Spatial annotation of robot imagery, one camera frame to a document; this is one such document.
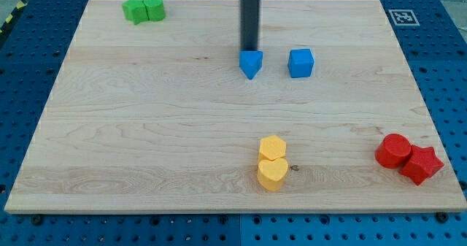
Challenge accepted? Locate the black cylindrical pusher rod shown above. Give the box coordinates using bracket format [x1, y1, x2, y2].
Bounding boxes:
[239, 0, 260, 51]

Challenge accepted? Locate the blue cube block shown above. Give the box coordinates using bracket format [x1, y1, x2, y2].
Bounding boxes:
[287, 48, 314, 78]

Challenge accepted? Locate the green cylinder block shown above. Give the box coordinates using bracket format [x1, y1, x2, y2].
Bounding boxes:
[143, 0, 166, 21]

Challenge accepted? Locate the green star block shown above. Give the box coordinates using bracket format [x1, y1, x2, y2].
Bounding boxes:
[122, 0, 149, 25]

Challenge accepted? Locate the yellow hexagon block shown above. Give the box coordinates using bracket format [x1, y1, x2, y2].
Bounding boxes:
[258, 135, 287, 161]

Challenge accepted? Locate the wooden board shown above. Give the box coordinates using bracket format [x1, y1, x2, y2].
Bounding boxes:
[5, 0, 466, 215]

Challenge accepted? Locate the white fiducial marker tag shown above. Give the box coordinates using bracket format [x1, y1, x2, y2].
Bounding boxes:
[389, 9, 420, 26]

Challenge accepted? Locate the yellow heart block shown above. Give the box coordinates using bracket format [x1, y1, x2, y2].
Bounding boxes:
[257, 158, 289, 191]

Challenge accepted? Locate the red cylinder block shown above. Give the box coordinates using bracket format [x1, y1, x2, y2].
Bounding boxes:
[374, 134, 412, 169]

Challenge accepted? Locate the red star block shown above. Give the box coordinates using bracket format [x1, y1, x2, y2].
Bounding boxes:
[398, 145, 444, 185]

